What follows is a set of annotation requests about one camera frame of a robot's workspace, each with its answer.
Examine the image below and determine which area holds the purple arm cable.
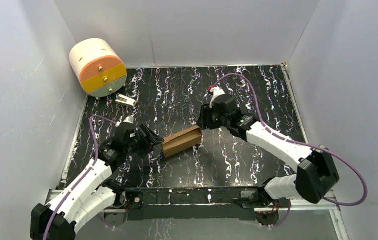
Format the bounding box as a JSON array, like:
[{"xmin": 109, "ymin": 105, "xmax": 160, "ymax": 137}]
[
  {"xmin": 208, "ymin": 73, "xmax": 368, "ymax": 229},
  {"xmin": 42, "ymin": 115, "xmax": 126, "ymax": 240}
]

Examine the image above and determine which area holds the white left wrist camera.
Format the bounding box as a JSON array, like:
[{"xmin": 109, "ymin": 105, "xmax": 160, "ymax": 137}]
[{"xmin": 115, "ymin": 116, "xmax": 136, "ymax": 130}]

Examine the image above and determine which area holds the white stapler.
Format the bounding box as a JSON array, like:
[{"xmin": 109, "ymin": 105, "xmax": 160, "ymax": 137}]
[{"xmin": 115, "ymin": 94, "xmax": 137, "ymax": 108}]

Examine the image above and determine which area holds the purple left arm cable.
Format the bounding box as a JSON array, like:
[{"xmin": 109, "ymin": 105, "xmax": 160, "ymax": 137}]
[{"xmin": 42, "ymin": 115, "xmax": 126, "ymax": 240}]

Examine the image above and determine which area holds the aluminium front rail frame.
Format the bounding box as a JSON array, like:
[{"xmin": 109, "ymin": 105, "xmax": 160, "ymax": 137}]
[{"xmin": 48, "ymin": 187, "xmax": 348, "ymax": 240}]

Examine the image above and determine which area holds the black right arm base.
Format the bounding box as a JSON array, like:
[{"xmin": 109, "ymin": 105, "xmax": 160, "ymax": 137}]
[{"xmin": 233, "ymin": 189, "xmax": 292, "ymax": 229}]

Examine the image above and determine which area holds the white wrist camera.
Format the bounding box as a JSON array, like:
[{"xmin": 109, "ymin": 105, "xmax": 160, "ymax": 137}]
[
  {"xmin": 208, "ymin": 86, "xmax": 225, "ymax": 108},
  {"xmin": 115, "ymin": 116, "xmax": 136, "ymax": 130}
]

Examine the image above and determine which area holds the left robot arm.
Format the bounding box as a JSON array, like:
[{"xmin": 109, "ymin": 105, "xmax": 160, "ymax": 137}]
[{"xmin": 30, "ymin": 121, "xmax": 164, "ymax": 240}]

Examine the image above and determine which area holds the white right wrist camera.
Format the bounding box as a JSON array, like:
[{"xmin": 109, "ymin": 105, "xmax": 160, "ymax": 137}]
[{"xmin": 208, "ymin": 86, "xmax": 225, "ymax": 108}]

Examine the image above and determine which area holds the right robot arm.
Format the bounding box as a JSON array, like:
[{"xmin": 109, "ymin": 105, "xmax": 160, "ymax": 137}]
[{"xmin": 196, "ymin": 93, "xmax": 339, "ymax": 207}]

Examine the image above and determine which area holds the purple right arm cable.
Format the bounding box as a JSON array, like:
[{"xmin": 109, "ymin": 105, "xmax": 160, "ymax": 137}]
[{"xmin": 208, "ymin": 73, "xmax": 368, "ymax": 229}]

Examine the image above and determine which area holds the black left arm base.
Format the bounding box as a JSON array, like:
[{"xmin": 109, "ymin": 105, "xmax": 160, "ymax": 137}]
[{"xmin": 95, "ymin": 185, "xmax": 144, "ymax": 229}]

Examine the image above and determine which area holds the round pastel drawer cabinet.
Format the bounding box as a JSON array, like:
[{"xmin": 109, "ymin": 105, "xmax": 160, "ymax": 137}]
[{"xmin": 68, "ymin": 38, "xmax": 127, "ymax": 98}]

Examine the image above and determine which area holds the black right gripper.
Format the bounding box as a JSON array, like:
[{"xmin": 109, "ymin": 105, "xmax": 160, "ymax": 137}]
[{"xmin": 195, "ymin": 103, "xmax": 229, "ymax": 131}]

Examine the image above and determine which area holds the brown cardboard box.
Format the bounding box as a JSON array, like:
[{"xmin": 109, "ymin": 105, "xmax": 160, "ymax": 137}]
[{"xmin": 161, "ymin": 126, "xmax": 202, "ymax": 158}]

